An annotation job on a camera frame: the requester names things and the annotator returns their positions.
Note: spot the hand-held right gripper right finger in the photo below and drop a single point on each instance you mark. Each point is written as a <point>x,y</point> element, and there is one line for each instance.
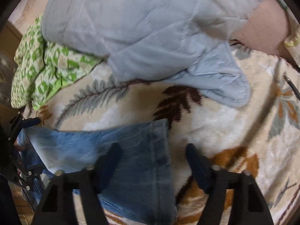
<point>199,168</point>

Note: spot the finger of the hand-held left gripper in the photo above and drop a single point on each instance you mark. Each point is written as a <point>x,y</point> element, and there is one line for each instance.
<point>25,123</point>
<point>29,172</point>

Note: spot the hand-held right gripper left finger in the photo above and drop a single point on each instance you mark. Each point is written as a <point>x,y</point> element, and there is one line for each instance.
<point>108,166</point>

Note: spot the blue denim pants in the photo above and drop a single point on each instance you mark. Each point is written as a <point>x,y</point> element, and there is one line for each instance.
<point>131,154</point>

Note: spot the cream leaf-print blanket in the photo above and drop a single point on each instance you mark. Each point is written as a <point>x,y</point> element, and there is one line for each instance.
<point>229,131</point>

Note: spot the green patterned cloth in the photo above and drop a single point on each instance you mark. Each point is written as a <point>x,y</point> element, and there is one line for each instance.
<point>46,70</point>

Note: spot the light blue quilted blanket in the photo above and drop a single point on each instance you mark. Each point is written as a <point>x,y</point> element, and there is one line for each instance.
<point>145,35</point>

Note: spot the pink pillow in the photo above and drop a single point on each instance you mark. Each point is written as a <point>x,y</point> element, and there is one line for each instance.
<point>262,28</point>

